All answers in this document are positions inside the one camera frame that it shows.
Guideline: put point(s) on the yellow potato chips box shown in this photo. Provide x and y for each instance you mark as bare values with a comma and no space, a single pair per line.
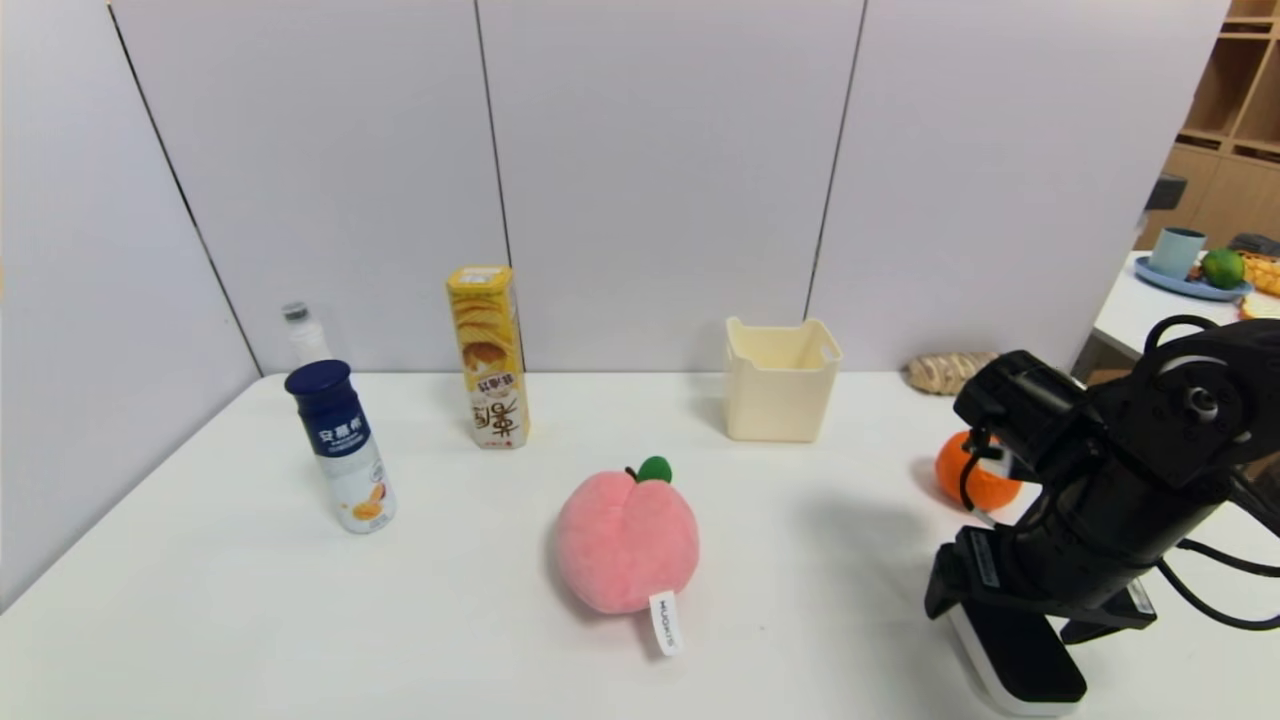
488,360

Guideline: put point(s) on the yogurt bottle blue cap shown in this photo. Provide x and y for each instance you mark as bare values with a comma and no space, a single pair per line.
345,460

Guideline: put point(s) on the striped bread loaf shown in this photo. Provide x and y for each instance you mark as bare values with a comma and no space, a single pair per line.
945,373

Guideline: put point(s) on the black chair backrest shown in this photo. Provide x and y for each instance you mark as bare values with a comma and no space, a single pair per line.
1165,192

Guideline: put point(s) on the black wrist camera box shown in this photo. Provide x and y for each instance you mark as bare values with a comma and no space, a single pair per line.
1020,405

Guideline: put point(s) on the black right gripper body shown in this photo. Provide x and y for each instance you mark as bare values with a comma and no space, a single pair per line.
985,572

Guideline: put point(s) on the wooden shelf cabinet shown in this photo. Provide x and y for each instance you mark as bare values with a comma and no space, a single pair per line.
1230,100

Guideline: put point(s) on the green round fruit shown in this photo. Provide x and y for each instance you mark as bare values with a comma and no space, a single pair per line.
1222,270

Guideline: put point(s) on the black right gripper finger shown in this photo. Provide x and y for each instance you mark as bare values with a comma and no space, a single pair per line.
1023,649
1110,618

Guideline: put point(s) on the small clear bottle grey cap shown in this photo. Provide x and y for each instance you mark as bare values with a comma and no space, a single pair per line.
305,340

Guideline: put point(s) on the blue plate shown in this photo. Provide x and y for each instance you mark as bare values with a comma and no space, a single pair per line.
1190,288

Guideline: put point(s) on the pink peach plush toy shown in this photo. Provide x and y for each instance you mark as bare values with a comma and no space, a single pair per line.
625,540

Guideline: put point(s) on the white side table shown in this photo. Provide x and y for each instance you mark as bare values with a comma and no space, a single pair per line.
1130,320

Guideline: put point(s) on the black felt whiteboard eraser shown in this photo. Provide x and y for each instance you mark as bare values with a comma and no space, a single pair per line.
1020,660

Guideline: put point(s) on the light blue cup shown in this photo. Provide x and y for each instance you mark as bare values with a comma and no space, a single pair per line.
1175,252

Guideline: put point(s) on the cream plastic box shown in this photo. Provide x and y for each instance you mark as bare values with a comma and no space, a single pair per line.
780,395

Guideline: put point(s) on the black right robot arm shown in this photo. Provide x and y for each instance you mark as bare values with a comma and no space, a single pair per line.
1190,420

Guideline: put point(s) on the orange fruit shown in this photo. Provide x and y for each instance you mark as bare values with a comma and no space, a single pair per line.
990,490

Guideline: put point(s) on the yellow bumpy fruit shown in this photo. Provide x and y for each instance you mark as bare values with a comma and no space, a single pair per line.
1265,275

